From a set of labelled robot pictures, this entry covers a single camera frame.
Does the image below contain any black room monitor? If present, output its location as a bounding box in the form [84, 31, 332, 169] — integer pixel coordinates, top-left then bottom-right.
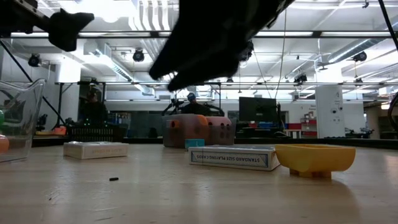
[238, 96, 278, 123]

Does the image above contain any orange foam die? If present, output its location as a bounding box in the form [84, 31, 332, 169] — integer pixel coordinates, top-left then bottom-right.
[165, 114, 210, 148]

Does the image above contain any black curved cable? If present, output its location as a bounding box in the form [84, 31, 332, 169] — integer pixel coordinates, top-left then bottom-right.
[387, 91, 398, 132]

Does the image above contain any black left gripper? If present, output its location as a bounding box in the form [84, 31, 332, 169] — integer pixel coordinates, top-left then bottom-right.
[0, 0, 95, 53]

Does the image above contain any pink foam die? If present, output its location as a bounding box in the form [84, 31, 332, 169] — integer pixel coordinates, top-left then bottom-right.
[206, 116, 233, 146]

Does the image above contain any white square pillar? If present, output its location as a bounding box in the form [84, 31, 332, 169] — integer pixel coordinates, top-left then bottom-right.
[315, 85, 346, 139]

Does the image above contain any slanted silver ventilation duct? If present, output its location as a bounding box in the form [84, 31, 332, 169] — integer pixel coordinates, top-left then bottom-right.
[326, 39, 385, 65]

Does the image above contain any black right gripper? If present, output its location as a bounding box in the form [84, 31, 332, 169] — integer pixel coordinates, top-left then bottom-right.
[149, 0, 295, 92]

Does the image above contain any distant orange tray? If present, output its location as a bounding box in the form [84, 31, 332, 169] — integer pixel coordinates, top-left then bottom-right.
[35, 126, 68, 136]

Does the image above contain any person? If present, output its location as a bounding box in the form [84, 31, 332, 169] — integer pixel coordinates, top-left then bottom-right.
[79, 91, 109, 126]
[181, 92, 225, 117]

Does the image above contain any grey translucent plastic bin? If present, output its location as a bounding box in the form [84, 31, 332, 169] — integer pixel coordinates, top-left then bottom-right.
[161, 113, 237, 149]

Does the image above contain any clear plastic tub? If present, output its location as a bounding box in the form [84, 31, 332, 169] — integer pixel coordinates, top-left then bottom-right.
[0, 78, 47, 163]

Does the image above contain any blue storage bin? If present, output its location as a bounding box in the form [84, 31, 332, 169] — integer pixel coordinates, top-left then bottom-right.
[257, 121, 282, 129]

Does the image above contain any small black slatted basket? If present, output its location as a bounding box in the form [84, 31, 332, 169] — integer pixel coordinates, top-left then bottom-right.
[67, 123, 126, 143]

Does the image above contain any blue playing card box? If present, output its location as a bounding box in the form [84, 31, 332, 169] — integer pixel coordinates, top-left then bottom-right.
[188, 144, 281, 172]

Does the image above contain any yellow-orange toy brick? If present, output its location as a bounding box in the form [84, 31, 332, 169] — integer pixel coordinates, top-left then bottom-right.
[274, 143, 356, 179]

